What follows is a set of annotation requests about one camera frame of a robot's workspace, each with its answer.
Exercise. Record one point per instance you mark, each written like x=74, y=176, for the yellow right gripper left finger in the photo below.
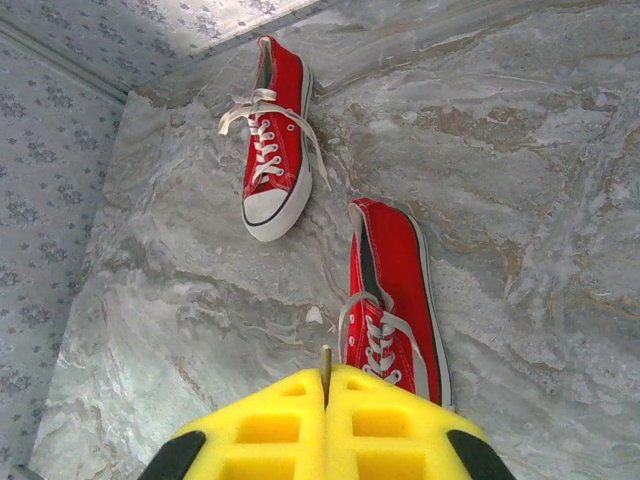
x=260, y=435

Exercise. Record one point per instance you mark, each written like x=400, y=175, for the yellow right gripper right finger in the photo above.
x=390, y=435

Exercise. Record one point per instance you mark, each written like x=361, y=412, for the white shoelace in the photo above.
x=240, y=112
x=326, y=365

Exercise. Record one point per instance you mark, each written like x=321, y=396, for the red canvas sneaker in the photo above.
x=285, y=75
x=400, y=260

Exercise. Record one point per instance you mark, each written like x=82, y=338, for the aluminium frame post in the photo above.
x=55, y=57

